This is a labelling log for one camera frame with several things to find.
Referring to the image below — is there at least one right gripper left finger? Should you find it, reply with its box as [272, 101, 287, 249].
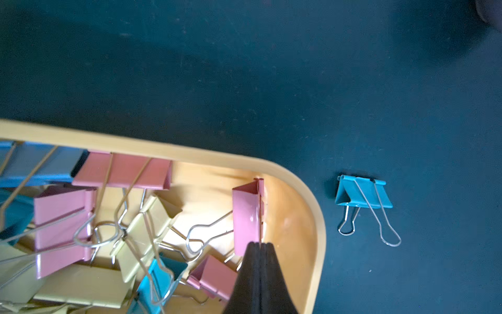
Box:
[224, 242, 261, 313]

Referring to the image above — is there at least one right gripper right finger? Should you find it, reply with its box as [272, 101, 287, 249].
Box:
[260, 243, 298, 313]

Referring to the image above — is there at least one yellow plastic storage box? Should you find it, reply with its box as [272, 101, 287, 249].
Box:
[1, 119, 326, 313]

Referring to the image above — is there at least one teal binder clip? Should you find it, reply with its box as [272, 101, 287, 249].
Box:
[335, 175, 402, 247]
[126, 254, 188, 314]

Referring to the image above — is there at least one teal binder clip in box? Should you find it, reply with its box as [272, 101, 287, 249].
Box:
[126, 254, 188, 314]

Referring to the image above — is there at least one cream binder clip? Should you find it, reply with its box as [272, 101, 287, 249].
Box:
[33, 264, 135, 309]
[111, 194, 182, 283]

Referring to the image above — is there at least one cream binder clip lower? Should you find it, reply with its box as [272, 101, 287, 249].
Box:
[33, 264, 135, 309]

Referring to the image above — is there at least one pink binder clip in box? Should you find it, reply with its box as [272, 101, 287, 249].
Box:
[72, 151, 173, 218]

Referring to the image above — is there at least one large pink binder clip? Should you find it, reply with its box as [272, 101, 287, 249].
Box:
[0, 184, 122, 280]

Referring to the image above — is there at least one blue binder clip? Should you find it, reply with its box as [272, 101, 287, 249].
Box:
[1, 141, 89, 188]

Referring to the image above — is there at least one green table mat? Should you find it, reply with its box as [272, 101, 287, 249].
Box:
[1, 1, 501, 313]

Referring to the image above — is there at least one purple ceramic bowl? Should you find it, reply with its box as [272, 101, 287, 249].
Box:
[475, 0, 502, 31]

